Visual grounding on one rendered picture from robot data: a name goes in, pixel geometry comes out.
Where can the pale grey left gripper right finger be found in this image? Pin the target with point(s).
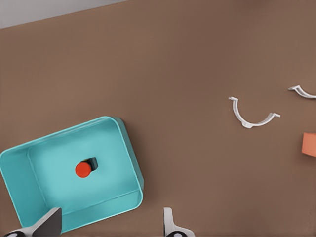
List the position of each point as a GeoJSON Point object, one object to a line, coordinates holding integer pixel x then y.
{"type": "Point", "coordinates": [169, 223]}

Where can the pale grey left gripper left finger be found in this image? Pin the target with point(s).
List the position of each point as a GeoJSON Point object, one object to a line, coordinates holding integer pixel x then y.
{"type": "Point", "coordinates": [50, 222]}

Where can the blue storage box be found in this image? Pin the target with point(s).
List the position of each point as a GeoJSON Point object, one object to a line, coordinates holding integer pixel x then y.
{"type": "Point", "coordinates": [74, 172]}

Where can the red button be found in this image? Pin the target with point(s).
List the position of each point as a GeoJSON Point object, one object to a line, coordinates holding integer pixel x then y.
{"type": "Point", "coordinates": [84, 169]}

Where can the pink storage box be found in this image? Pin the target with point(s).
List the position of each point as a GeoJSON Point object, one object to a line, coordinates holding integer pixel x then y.
{"type": "Point", "coordinates": [309, 144]}

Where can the white curved clip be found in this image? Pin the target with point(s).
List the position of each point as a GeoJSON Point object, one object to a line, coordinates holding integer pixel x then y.
{"type": "Point", "coordinates": [303, 92]}
{"type": "Point", "coordinates": [247, 122]}

